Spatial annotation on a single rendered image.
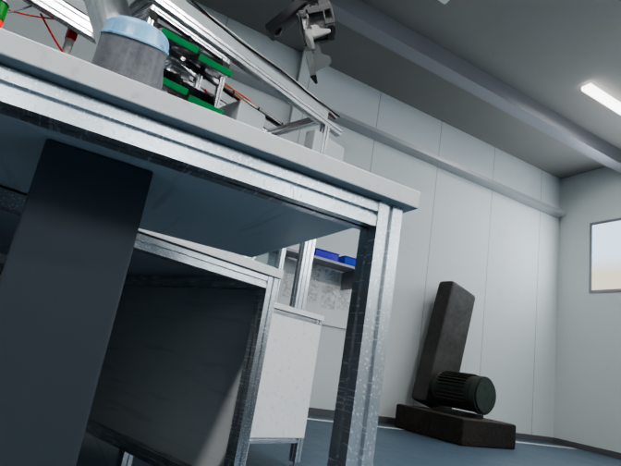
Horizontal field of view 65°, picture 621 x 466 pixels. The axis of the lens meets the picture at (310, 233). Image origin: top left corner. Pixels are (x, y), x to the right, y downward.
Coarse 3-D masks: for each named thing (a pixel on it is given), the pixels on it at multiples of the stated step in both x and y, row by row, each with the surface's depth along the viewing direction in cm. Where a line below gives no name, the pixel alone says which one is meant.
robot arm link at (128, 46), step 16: (112, 32) 83; (128, 32) 83; (144, 32) 84; (160, 32) 87; (96, 48) 84; (112, 48) 82; (128, 48) 82; (144, 48) 84; (160, 48) 86; (96, 64) 82; (112, 64) 81; (128, 64) 82; (144, 64) 83; (160, 64) 87; (144, 80) 83; (160, 80) 90
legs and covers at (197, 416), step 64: (0, 192) 104; (0, 256) 221; (192, 256) 139; (128, 320) 221; (192, 320) 189; (256, 320) 159; (128, 384) 205; (192, 384) 178; (256, 384) 154; (128, 448) 183; (192, 448) 167
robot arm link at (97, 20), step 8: (88, 0) 100; (96, 0) 99; (104, 0) 99; (112, 0) 99; (120, 0) 101; (88, 8) 100; (96, 8) 99; (104, 8) 98; (112, 8) 99; (120, 8) 100; (128, 8) 103; (96, 16) 99; (104, 16) 98; (112, 16) 98; (128, 16) 101; (96, 24) 99; (96, 32) 99; (96, 40) 99
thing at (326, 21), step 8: (312, 0) 116; (320, 0) 115; (328, 0) 115; (304, 8) 115; (312, 8) 113; (320, 8) 113; (328, 8) 113; (312, 16) 114; (320, 16) 114; (328, 16) 114; (312, 24) 114; (320, 24) 113; (328, 24) 113; (304, 40) 117; (320, 40) 118; (328, 40) 118
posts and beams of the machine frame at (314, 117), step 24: (24, 0) 230; (48, 0) 235; (144, 0) 223; (168, 0) 227; (72, 24) 243; (192, 24) 237; (216, 48) 250; (264, 72) 272; (288, 96) 285; (312, 120) 309
